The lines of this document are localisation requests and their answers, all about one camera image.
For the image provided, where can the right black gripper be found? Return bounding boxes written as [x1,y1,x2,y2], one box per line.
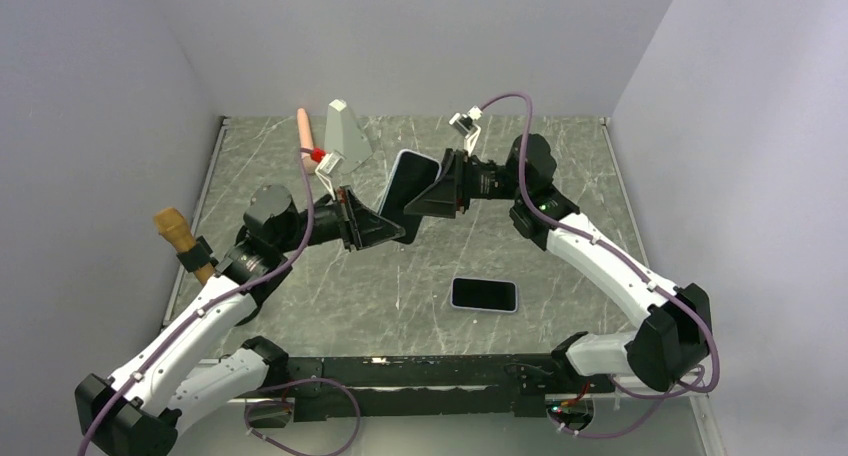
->
[405,148,527,218]

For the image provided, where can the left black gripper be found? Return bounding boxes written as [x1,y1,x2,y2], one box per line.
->
[275,185,406,254]

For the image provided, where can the phone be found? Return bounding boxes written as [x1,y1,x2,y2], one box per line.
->
[378,149,441,245]

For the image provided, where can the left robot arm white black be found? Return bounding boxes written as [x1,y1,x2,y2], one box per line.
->
[74,185,405,455]

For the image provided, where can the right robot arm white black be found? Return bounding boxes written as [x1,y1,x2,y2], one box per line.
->
[402,134,711,393]

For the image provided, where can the grey trapezoid block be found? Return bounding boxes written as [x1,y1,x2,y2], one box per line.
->
[324,99,373,174]

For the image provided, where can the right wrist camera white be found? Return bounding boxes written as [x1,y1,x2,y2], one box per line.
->
[449,106,483,154]

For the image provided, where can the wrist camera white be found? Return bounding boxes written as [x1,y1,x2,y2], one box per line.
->
[308,148,345,200]
[449,106,483,154]

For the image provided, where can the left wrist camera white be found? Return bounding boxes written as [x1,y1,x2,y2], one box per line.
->
[308,148,345,200]

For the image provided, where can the pink cylindrical handle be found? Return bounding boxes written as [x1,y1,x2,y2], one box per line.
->
[296,108,318,174]

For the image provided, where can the aluminium frame rail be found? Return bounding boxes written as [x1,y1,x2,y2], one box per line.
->
[123,352,709,405]

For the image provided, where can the wooden handle tool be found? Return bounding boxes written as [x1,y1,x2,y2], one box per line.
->
[153,207,215,286]

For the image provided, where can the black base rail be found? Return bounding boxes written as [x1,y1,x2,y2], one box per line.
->
[241,353,614,422]

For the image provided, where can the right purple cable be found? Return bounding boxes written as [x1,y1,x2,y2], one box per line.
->
[479,92,722,440]

